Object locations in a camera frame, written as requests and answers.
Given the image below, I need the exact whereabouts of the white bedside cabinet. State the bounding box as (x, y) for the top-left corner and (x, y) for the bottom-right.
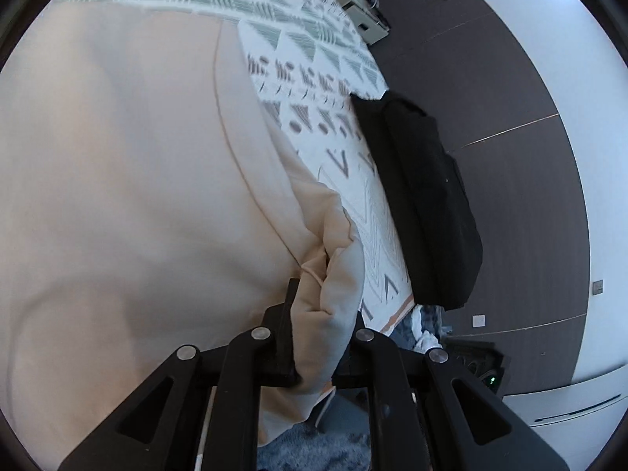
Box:
(338, 0), (390, 46)

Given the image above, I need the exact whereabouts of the white cloth on rug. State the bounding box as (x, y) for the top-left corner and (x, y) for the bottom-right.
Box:
(410, 305), (442, 354)

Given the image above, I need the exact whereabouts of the dark blue shaggy rug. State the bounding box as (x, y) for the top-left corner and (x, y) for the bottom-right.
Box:
(254, 303), (445, 471)

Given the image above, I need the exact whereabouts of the beige hooded jacket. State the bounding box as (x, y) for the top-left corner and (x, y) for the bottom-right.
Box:
(1, 2), (364, 470)

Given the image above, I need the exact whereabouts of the patterned white bed cover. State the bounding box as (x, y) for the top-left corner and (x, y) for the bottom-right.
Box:
(66, 0), (413, 334)

